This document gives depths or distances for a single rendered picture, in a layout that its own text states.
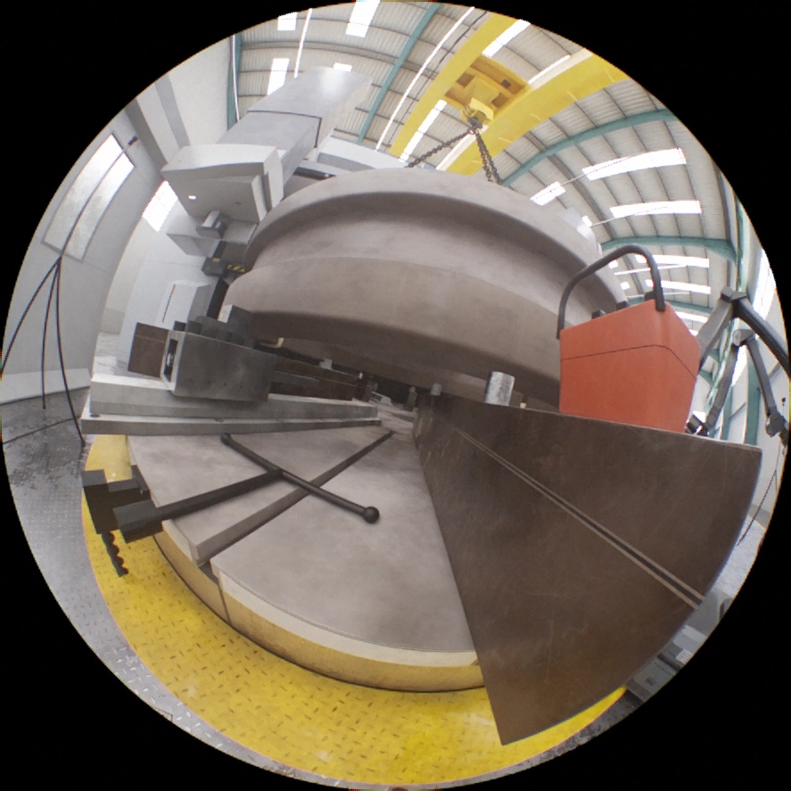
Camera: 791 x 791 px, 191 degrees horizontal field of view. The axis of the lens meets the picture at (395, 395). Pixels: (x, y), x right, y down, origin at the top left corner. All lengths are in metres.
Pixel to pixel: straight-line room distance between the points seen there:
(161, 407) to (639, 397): 1.15
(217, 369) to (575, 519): 1.01
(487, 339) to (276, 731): 1.19
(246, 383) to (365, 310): 0.55
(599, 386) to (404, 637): 0.43
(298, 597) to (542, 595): 0.34
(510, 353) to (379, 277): 0.53
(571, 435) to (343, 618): 0.41
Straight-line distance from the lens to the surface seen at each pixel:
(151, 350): 2.14
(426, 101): 11.67
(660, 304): 0.28
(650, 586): 0.24
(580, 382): 0.34
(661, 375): 0.27
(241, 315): 1.11
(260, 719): 0.67
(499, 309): 0.88
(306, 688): 0.68
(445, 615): 0.48
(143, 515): 0.52
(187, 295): 3.92
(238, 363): 0.99
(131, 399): 0.99
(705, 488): 0.22
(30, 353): 2.68
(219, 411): 1.09
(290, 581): 0.45
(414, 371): 5.33
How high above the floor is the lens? 0.66
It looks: 2 degrees down
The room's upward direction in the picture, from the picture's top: 14 degrees clockwise
